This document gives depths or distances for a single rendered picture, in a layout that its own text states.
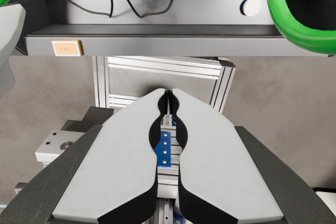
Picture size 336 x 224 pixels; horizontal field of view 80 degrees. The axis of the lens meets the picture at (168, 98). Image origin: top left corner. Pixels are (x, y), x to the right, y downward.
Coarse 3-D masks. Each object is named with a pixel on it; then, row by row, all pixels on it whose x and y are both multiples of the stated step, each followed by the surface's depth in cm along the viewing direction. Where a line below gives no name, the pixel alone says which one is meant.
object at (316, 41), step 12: (276, 0) 18; (276, 12) 17; (288, 12) 17; (276, 24) 17; (288, 24) 16; (300, 24) 15; (288, 36) 15; (300, 36) 14; (312, 36) 13; (324, 36) 12; (312, 48) 13; (324, 48) 12
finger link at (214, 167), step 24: (168, 96) 13; (192, 96) 11; (192, 120) 9; (216, 120) 9; (192, 144) 8; (216, 144) 8; (240, 144) 8; (192, 168) 7; (216, 168) 7; (240, 168) 7; (192, 192) 6; (216, 192) 6; (240, 192) 6; (264, 192) 6; (192, 216) 7; (216, 216) 6; (240, 216) 5; (264, 216) 5
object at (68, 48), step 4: (56, 44) 39; (60, 44) 39; (64, 44) 39; (68, 44) 39; (72, 44) 39; (56, 48) 40; (60, 48) 40; (64, 48) 40; (68, 48) 40; (72, 48) 40; (76, 48) 40; (80, 48) 41; (56, 52) 40; (60, 52) 40; (64, 52) 40; (68, 52) 40; (72, 52) 40; (76, 52) 40; (80, 52) 41
